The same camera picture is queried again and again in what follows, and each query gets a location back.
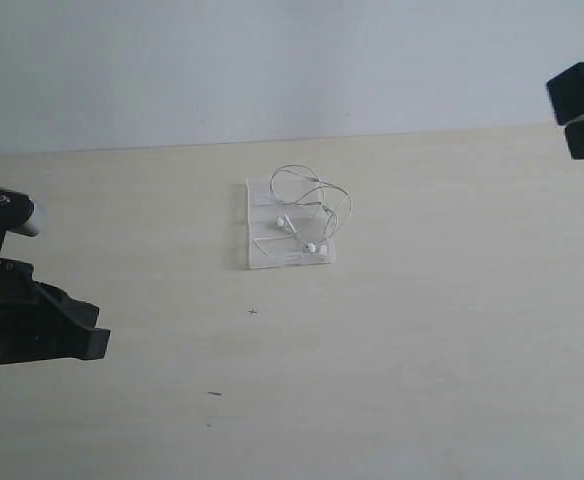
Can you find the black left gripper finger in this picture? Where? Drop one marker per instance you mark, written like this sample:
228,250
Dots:
63,338
81,312

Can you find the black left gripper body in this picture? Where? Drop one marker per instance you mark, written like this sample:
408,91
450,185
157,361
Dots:
20,319

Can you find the clear plastic storage box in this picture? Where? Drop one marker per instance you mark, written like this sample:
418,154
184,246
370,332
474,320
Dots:
274,235

